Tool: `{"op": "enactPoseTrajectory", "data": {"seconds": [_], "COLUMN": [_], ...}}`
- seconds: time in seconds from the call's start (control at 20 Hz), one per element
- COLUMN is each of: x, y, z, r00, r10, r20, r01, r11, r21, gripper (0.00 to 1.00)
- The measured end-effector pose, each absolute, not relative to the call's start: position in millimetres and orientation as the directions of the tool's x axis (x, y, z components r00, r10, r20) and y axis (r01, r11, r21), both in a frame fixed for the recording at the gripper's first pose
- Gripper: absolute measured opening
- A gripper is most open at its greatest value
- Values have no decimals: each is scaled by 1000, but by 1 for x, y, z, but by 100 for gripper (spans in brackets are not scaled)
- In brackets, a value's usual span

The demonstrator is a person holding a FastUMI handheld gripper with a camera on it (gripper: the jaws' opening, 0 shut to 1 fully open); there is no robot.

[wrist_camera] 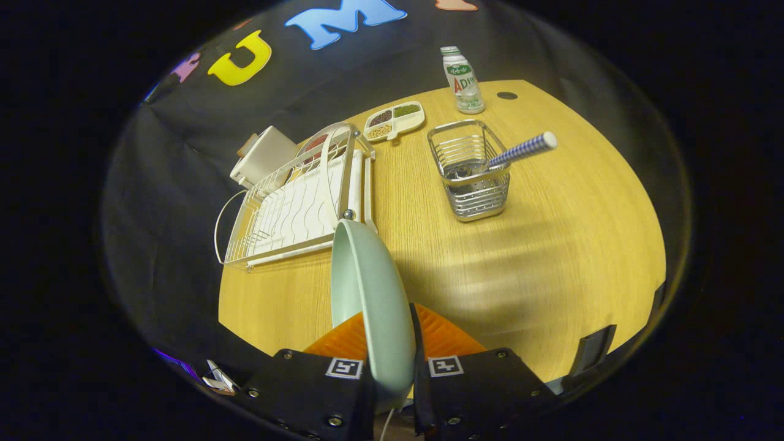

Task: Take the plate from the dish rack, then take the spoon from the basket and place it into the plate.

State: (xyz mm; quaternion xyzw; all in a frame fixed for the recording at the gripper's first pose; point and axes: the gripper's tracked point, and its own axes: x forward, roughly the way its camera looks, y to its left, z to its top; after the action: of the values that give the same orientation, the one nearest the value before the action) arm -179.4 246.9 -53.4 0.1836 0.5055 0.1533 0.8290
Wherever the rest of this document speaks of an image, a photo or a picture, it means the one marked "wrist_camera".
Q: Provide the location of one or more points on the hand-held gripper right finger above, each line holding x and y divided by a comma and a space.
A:
416, 340

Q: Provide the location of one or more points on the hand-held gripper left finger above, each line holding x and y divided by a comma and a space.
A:
306, 392

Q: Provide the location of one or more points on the pale green plate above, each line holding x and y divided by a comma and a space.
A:
380, 306

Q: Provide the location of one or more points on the beige plate with cookies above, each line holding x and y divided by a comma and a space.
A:
309, 149

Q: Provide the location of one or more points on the white printed paper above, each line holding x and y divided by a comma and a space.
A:
219, 380

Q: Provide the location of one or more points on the white divided tray with beans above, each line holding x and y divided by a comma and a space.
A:
407, 122

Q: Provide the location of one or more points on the white toaster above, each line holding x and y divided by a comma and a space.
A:
263, 156

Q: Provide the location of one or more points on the toast slice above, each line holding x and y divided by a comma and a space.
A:
247, 145

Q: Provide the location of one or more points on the white drink bottle green label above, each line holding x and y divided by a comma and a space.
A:
464, 86

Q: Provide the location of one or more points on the black backdrop cloth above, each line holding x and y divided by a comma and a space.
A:
184, 153

